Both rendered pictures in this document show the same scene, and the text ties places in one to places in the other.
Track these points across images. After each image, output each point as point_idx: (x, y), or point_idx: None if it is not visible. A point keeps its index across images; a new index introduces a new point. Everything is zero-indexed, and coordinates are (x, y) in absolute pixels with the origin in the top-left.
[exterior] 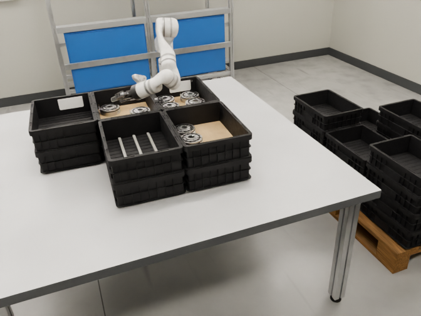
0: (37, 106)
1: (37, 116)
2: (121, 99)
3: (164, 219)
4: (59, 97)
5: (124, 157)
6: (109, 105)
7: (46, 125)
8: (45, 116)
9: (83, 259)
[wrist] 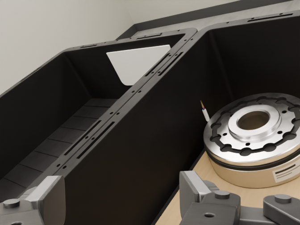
0: (75, 68)
1: (65, 100)
2: (185, 197)
3: None
4: (108, 46)
5: None
6: (259, 112)
7: (62, 137)
8: (101, 96)
9: None
